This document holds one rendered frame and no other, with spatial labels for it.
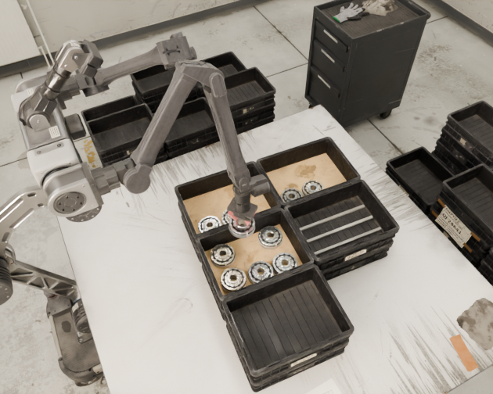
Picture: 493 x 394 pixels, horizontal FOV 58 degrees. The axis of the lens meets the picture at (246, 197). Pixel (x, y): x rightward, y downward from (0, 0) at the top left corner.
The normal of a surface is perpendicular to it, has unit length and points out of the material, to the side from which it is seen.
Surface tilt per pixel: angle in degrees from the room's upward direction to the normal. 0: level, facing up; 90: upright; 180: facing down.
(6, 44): 90
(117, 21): 90
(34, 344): 0
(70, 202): 90
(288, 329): 0
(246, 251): 0
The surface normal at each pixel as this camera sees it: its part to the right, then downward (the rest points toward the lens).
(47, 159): -0.02, -0.62
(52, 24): 0.45, 0.69
